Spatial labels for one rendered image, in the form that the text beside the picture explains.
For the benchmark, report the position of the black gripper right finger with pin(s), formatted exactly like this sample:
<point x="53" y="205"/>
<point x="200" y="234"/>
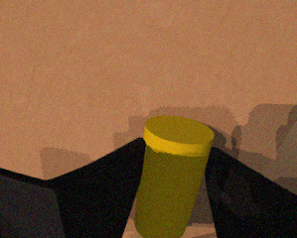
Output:
<point x="244" y="204"/>

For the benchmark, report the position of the yellow cylinder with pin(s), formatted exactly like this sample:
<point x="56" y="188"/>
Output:
<point x="176" y="154"/>

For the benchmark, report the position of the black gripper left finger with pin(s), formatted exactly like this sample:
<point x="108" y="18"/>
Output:
<point x="93" y="201"/>

